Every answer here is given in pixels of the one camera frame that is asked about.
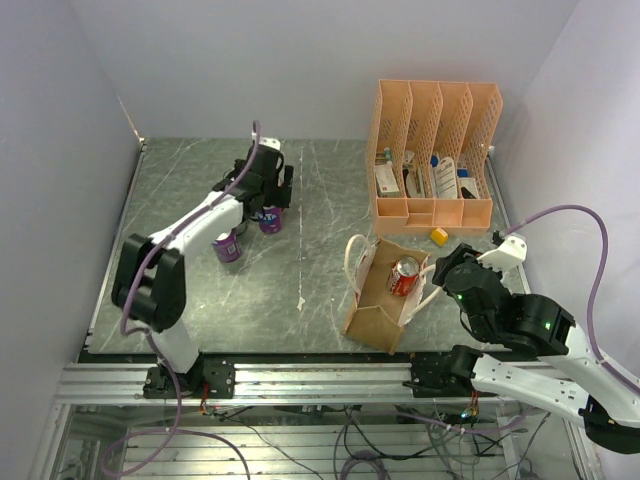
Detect purple soda can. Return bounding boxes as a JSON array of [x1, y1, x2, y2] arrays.
[[258, 206, 282, 234], [212, 230, 242, 263]]

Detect brown canvas bag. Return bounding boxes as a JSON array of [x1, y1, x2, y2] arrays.
[[341, 234, 441, 354]]

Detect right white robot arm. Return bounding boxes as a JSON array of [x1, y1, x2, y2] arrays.
[[432, 236, 639, 455]]

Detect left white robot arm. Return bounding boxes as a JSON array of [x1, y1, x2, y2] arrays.
[[111, 137, 294, 397]]

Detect small yellow block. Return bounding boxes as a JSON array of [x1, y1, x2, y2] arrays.
[[430, 228, 449, 247]]

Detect red white box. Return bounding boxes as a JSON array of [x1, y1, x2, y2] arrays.
[[374, 163, 401, 198]]

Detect white striped package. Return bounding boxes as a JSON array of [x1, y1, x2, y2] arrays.
[[433, 157, 458, 200]]

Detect orange file organizer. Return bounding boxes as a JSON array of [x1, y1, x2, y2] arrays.
[[365, 79, 503, 236]]

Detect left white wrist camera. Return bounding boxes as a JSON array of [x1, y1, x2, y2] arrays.
[[251, 132, 281, 152]]

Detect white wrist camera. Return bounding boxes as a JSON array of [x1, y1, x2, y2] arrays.
[[477, 235, 528, 273], [251, 132, 281, 152]]

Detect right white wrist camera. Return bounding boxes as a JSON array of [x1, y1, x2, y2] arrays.
[[477, 235, 528, 273]]

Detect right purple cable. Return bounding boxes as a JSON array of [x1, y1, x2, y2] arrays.
[[504, 203, 640, 391]]

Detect purple cable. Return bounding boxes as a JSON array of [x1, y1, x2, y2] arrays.
[[504, 203, 640, 391], [99, 119, 264, 476]]

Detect aluminium frame rail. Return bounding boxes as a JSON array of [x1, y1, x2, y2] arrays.
[[54, 352, 576, 407]]

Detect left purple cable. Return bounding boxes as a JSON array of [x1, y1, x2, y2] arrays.
[[99, 119, 264, 476]]

